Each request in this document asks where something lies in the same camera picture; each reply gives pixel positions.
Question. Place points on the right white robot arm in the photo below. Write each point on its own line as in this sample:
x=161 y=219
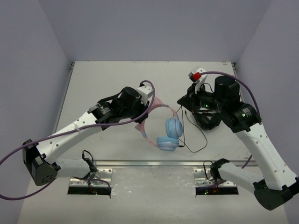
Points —
x=277 y=183

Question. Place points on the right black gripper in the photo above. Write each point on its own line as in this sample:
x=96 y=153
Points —
x=186 y=101

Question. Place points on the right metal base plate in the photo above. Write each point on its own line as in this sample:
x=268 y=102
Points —
x=204 y=179

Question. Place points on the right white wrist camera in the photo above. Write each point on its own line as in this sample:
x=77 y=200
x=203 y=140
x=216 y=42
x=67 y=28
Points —
x=197 y=78

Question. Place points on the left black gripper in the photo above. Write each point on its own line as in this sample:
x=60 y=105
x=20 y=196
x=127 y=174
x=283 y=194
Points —
x=142 y=108

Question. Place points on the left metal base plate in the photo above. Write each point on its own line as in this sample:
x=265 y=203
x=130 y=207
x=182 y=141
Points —
x=101 y=178

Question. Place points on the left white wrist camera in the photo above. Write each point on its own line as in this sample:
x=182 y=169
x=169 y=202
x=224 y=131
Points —
x=146 y=92

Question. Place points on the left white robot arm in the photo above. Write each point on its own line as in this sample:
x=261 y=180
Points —
x=43 y=159

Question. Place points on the metal base plate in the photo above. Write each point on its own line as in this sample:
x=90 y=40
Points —
x=204 y=179
x=101 y=178

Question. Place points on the black headphones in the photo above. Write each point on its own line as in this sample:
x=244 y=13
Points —
x=206 y=120

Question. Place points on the metal table rail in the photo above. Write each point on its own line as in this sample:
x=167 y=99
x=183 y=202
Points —
x=147 y=163

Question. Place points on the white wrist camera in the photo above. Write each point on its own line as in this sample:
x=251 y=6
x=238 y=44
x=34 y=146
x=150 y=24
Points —
x=197 y=78
x=146 y=92

